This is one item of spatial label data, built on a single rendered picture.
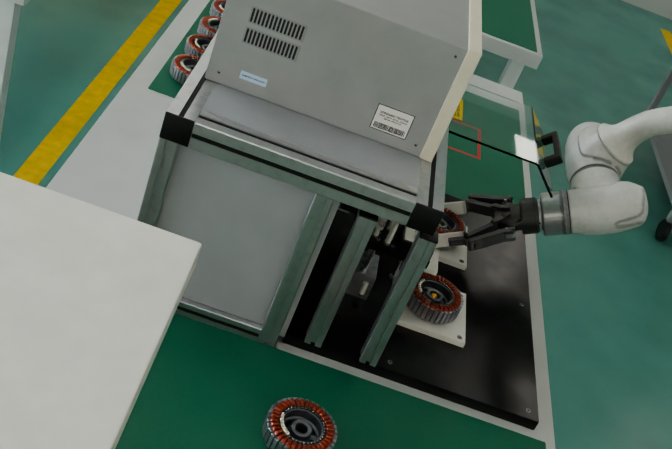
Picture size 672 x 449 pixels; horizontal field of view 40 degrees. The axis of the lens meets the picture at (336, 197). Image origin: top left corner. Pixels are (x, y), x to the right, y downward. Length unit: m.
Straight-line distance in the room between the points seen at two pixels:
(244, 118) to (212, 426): 0.47
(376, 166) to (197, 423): 0.47
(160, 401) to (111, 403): 0.63
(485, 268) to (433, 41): 0.69
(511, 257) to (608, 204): 0.27
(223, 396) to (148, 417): 0.13
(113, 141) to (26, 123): 1.38
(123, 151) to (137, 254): 0.98
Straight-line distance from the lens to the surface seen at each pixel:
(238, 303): 1.57
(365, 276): 1.71
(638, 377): 3.36
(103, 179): 1.85
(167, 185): 1.47
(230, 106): 1.46
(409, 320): 1.72
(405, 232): 1.68
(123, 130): 2.01
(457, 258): 1.94
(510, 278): 1.99
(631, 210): 1.92
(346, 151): 1.45
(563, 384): 3.12
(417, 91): 1.46
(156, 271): 0.96
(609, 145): 1.99
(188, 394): 1.48
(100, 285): 0.93
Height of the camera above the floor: 1.83
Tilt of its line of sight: 32 degrees down
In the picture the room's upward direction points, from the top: 22 degrees clockwise
